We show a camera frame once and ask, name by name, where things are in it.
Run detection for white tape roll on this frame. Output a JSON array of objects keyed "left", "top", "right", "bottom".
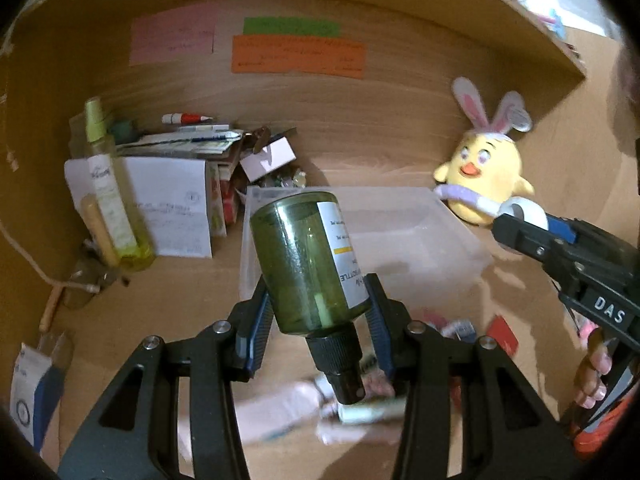
[{"left": 498, "top": 196, "right": 549, "bottom": 231}]

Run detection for red packet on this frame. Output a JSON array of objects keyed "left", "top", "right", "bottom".
[{"left": 486, "top": 315, "right": 518, "bottom": 359}]

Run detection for white tube with cap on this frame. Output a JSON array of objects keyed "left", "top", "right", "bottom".
[{"left": 337, "top": 396, "right": 407, "bottom": 425}]

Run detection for dark green glass bottle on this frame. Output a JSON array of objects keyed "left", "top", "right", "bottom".
[{"left": 250, "top": 192, "right": 371, "bottom": 405}]

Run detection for light blue white tube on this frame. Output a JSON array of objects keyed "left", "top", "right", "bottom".
[{"left": 235, "top": 376, "right": 335, "bottom": 444}]

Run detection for person's right hand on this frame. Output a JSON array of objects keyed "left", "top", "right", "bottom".
[{"left": 574, "top": 328, "right": 612, "bottom": 410}]

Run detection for yellow chick plush toy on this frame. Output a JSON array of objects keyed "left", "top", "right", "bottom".
[{"left": 434, "top": 77, "right": 535, "bottom": 226}]

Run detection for white blue carton box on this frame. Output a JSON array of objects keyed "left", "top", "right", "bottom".
[{"left": 10, "top": 344, "right": 65, "bottom": 452}]

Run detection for clear plastic storage bin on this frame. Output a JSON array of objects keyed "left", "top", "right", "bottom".
[{"left": 237, "top": 184, "right": 496, "bottom": 302}]

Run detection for eyeglasses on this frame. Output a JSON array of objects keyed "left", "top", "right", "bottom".
[{"left": 62, "top": 257, "right": 130, "bottom": 310}]

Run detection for yellow-green spray bottle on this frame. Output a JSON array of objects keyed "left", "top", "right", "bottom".
[{"left": 85, "top": 98, "right": 155, "bottom": 271}]

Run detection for beige tube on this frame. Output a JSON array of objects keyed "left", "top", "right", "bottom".
[{"left": 80, "top": 194, "right": 119, "bottom": 268}]

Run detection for white folded paper sheet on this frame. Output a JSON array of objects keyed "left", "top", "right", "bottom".
[{"left": 64, "top": 157, "right": 212, "bottom": 258}]

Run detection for glass bowl of trinkets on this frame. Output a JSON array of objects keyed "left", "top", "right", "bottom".
[{"left": 257, "top": 166, "right": 307, "bottom": 188}]

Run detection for wooden shelf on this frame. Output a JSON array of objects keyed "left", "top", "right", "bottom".
[{"left": 14, "top": 0, "right": 587, "bottom": 80}]

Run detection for small white cardboard box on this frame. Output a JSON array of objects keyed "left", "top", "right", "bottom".
[{"left": 240, "top": 138, "right": 296, "bottom": 182}]

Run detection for stack of papers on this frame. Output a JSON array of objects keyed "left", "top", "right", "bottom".
[{"left": 116, "top": 125, "right": 245, "bottom": 158}]

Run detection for red white marker pen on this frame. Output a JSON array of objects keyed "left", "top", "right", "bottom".
[{"left": 160, "top": 113, "right": 214, "bottom": 126}]

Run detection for orange sticky note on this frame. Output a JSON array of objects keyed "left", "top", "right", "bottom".
[{"left": 231, "top": 35, "right": 367, "bottom": 79}]

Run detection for green sticky note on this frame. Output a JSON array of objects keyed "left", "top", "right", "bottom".
[{"left": 243, "top": 16, "right": 341, "bottom": 38}]

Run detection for pink sticky note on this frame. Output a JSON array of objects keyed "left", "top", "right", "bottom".
[{"left": 129, "top": 0, "right": 217, "bottom": 66}]

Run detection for white cable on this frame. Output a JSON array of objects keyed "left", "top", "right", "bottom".
[{"left": 0, "top": 219, "right": 101, "bottom": 295}]

